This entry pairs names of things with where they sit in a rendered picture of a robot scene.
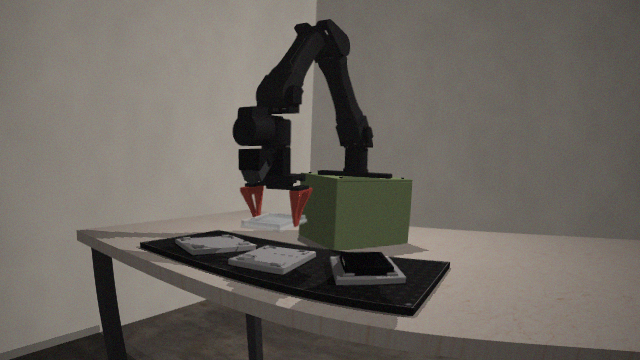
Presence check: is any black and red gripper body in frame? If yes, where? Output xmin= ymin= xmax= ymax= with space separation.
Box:
xmin=245 ymin=173 xmax=309 ymax=191

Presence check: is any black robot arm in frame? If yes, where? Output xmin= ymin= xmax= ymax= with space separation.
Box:
xmin=233 ymin=19 xmax=392 ymax=183

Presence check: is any white multi-well plate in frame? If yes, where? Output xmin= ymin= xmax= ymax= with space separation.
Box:
xmin=240 ymin=212 xmax=307 ymax=233

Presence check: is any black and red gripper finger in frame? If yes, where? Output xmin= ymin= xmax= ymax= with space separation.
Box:
xmin=289 ymin=188 xmax=313 ymax=227
xmin=240 ymin=186 xmax=264 ymax=217

